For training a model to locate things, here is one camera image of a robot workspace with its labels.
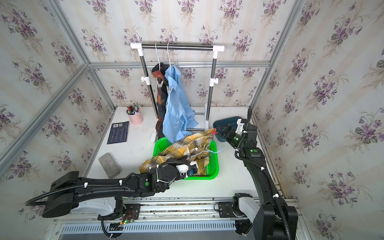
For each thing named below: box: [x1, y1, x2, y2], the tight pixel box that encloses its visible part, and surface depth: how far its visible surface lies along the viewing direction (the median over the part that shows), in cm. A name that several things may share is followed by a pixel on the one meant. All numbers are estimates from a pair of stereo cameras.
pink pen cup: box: [126, 101, 144, 126], surface depth 106 cm
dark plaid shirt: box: [151, 62, 169, 139], surface depth 73 cm
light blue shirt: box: [162, 65, 199, 143], surface depth 82 cm
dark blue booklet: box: [107, 121, 130, 145], surface depth 106 cm
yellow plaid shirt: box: [139, 128, 214, 176], surface depth 81 cm
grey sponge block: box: [98, 152, 123, 179], surface depth 88 cm
